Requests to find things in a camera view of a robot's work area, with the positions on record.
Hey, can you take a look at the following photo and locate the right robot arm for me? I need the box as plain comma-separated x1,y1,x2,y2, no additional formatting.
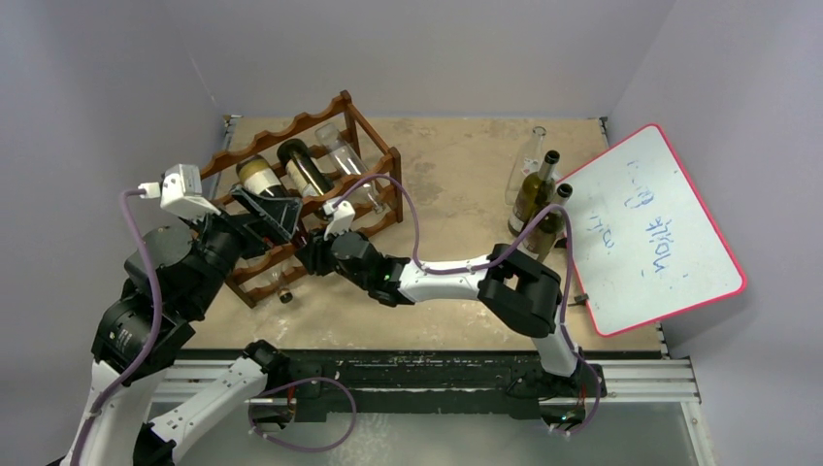
295,231,583,395

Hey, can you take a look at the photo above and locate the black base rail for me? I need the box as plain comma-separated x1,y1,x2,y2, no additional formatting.
151,349,700,427

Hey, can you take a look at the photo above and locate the wooden wine rack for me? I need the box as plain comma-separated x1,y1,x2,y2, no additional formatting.
200,90,404,309

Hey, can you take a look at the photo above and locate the small black-capped bottle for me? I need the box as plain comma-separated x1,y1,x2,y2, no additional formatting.
270,267,293,304

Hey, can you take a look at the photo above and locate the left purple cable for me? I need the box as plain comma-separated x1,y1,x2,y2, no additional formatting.
67,187,165,466

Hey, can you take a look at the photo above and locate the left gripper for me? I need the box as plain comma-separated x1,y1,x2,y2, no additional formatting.
182,183,303,314

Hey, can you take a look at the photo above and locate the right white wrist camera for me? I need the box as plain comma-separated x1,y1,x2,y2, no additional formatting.
322,197,356,240

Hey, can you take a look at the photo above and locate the dark green bottle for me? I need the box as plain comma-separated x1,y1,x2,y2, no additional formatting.
508,150,561,236

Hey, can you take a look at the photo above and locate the clear glass wine bottle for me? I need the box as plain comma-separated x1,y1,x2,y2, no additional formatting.
505,125,546,206

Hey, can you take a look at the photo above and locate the clear bottle in rack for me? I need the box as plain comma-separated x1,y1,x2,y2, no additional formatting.
314,123,385,214

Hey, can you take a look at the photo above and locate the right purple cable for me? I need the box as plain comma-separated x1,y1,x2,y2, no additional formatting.
331,173,606,439

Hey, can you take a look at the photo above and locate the black whiteboard clip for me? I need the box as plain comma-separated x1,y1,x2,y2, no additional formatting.
568,294,589,307

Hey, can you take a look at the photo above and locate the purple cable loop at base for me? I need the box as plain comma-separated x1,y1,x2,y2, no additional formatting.
247,376,358,452

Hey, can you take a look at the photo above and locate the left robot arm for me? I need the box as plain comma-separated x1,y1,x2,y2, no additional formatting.
62,183,302,465

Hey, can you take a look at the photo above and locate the dark bottle, black cap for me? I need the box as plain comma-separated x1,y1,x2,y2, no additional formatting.
277,138,334,197

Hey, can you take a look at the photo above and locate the pink-framed whiteboard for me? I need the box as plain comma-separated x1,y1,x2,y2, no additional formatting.
564,123,747,337

